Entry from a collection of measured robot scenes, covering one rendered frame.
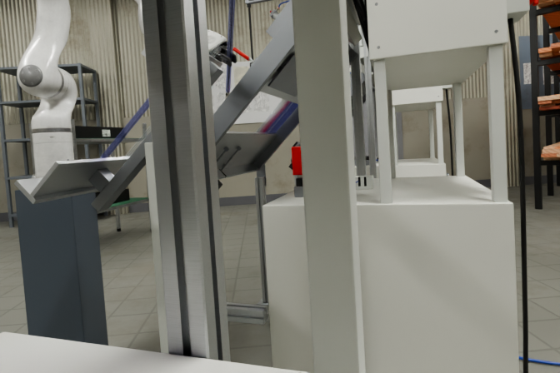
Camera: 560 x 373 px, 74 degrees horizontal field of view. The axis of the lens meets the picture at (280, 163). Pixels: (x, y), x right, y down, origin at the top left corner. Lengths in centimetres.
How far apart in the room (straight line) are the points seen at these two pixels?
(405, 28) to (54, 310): 139
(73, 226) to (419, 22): 121
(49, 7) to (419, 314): 148
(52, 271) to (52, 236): 12
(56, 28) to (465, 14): 125
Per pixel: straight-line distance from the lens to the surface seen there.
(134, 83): 556
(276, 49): 110
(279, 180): 524
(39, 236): 148
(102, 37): 572
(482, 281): 110
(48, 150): 147
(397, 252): 106
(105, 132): 378
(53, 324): 155
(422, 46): 104
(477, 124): 609
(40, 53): 149
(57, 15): 154
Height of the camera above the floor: 79
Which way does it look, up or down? 3 degrees down
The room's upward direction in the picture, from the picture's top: 4 degrees counter-clockwise
